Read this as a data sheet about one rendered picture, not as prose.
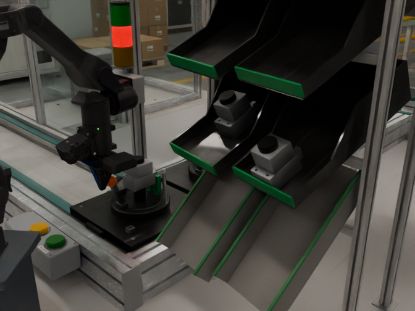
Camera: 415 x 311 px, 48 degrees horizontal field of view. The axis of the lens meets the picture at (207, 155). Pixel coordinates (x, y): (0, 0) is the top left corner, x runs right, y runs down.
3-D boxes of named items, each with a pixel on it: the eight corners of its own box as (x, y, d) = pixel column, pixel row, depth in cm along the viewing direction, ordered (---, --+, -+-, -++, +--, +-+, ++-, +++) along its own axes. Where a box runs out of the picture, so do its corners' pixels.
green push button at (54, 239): (52, 255, 96) (50, 246, 95) (42, 247, 98) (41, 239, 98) (70, 247, 99) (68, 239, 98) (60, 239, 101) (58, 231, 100)
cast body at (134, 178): (134, 192, 105) (132, 164, 103) (122, 186, 108) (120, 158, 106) (162, 181, 111) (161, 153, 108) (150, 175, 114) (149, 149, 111)
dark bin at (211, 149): (217, 178, 76) (201, 143, 71) (173, 152, 85) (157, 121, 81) (328, 83, 85) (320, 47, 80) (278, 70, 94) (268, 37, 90)
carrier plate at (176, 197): (131, 255, 96) (131, 245, 95) (70, 213, 112) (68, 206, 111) (212, 212, 112) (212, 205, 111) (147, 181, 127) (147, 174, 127)
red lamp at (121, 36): (120, 48, 114) (118, 27, 113) (108, 45, 118) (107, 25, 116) (136, 45, 118) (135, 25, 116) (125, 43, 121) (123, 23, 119)
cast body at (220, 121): (235, 140, 81) (222, 108, 77) (218, 134, 84) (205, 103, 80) (266, 111, 84) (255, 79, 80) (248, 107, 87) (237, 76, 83)
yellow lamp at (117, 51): (121, 68, 116) (120, 48, 114) (110, 65, 120) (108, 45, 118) (138, 65, 120) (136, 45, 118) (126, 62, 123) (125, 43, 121)
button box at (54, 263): (52, 282, 96) (49, 257, 94) (7, 242, 109) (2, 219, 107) (82, 266, 101) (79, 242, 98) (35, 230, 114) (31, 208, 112)
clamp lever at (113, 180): (121, 207, 105) (108, 182, 101) (116, 203, 107) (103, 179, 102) (133, 196, 107) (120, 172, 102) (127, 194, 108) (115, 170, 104)
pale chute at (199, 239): (209, 283, 82) (194, 275, 79) (169, 248, 92) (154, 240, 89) (296, 153, 85) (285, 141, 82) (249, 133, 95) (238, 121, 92)
